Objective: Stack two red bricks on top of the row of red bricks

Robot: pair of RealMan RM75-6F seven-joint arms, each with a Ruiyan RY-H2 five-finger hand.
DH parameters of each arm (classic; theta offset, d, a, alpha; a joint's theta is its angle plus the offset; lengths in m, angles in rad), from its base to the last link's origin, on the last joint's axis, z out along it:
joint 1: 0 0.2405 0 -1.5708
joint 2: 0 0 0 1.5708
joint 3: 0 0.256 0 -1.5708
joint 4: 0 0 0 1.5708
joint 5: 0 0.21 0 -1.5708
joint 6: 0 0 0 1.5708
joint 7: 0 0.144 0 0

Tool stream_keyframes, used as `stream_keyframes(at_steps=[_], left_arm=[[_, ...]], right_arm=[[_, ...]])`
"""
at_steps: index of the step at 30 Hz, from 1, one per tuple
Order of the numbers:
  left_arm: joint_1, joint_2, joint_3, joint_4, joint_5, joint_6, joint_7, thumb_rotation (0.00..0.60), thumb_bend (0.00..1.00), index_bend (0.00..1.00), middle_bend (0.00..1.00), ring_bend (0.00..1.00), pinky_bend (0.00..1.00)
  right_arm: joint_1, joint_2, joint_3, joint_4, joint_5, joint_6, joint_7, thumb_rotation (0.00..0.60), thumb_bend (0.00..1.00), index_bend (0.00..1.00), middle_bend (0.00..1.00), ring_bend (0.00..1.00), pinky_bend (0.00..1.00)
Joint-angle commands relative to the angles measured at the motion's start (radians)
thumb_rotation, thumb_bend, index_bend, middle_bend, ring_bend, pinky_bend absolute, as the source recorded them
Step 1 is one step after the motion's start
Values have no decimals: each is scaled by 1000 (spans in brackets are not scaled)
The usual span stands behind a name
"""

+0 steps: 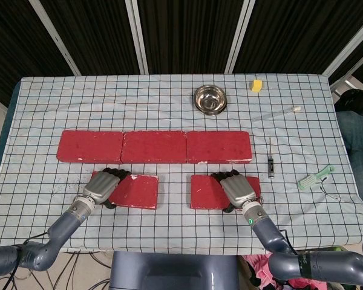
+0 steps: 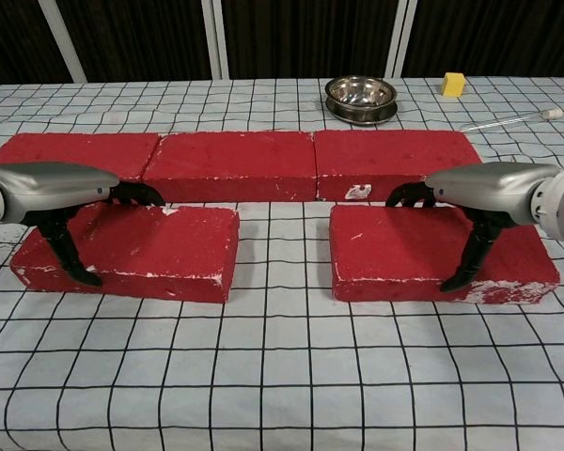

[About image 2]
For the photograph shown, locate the red brick with white sticker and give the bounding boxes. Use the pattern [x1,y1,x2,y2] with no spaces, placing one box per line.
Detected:
[312,129,485,204]

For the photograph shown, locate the white black grid tablecloth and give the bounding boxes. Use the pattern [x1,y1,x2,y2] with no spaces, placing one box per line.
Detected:
[0,74,564,451]

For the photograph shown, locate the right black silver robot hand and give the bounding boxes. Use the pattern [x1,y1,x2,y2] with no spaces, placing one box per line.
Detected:
[385,163,561,293]

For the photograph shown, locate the clear rod with white tip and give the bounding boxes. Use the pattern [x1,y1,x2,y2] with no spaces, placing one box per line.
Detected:
[457,108,564,133]

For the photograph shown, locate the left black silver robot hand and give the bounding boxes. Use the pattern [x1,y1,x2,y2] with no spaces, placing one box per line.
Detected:
[0,162,167,288]

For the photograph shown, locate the red brick large white scuffs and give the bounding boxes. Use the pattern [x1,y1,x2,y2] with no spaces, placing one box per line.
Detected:
[329,203,562,306]

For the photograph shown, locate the white upright frame post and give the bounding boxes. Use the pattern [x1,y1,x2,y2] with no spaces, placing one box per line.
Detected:
[384,0,419,79]
[202,0,231,81]

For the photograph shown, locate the red brick chipped white edges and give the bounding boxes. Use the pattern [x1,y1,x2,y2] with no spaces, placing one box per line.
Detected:
[9,201,243,305]

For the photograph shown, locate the yellow cube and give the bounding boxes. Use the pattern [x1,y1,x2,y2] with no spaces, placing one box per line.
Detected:
[439,71,467,99]

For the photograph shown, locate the stainless steel bowl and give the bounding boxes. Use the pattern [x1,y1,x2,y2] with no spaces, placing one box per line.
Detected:
[323,75,400,126]

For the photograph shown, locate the white slanted frame post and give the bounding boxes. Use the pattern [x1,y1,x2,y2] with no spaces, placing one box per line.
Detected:
[36,0,87,84]

